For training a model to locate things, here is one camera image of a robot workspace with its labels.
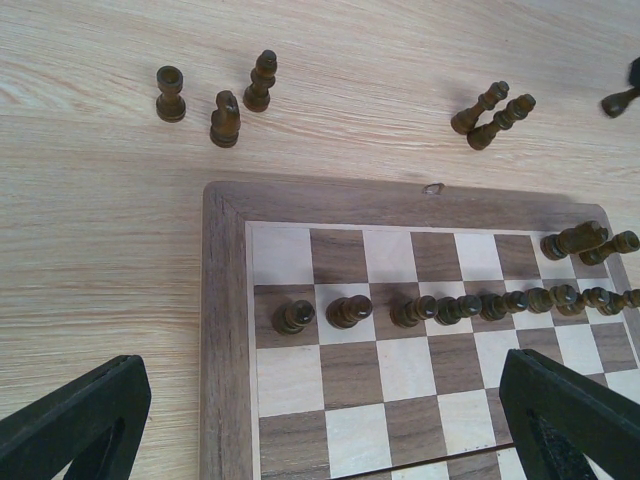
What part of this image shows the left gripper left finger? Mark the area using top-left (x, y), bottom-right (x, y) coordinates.
top-left (1, 355), bottom-right (151, 479)

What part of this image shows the dark chess piece cluster front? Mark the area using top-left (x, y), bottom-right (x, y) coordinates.
top-left (466, 93), bottom-right (536, 150)

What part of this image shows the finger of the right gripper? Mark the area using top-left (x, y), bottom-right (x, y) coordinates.
top-left (627, 58), bottom-right (640, 88)

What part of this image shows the dark pawn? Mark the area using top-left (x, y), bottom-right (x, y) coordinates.
top-left (435, 295), bottom-right (483, 325)
top-left (600, 87), bottom-right (640, 118)
top-left (272, 300), bottom-right (315, 335)
top-left (597, 289), bottom-right (640, 316)
top-left (480, 291), bottom-right (529, 321)
top-left (525, 284), bottom-right (578, 314)
top-left (326, 295), bottom-right (373, 329)
top-left (557, 287), bottom-right (610, 316)
top-left (390, 295), bottom-right (438, 328)

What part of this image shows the dark chess piece far left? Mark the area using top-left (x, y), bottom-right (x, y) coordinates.
top-left (156, 65), bottom-right (186, 122)

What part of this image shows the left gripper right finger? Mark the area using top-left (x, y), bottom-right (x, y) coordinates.
top-left (499, 349), bottom-right (639, 479)

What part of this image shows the dark chess piece cluster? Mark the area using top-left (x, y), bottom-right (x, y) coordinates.
top-left (450, 80), bottom-right (510, 135)
top-left (466, 93), bottom-right (536, 150)

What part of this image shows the dark chess piece cluster back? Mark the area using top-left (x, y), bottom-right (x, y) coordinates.
top-left (450, 80), bottom-right (510, 135)

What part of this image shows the wooden chess board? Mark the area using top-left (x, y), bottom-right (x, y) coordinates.
top-left (199, 181), bottom-right (639, 479)

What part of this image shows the dark knight group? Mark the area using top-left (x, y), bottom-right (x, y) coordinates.
top-left (540, 220), bottom-right (609, 261)

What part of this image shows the dark chess piece tall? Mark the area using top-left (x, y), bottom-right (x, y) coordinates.
top-left (579, 230), bottom-right (640, 266)

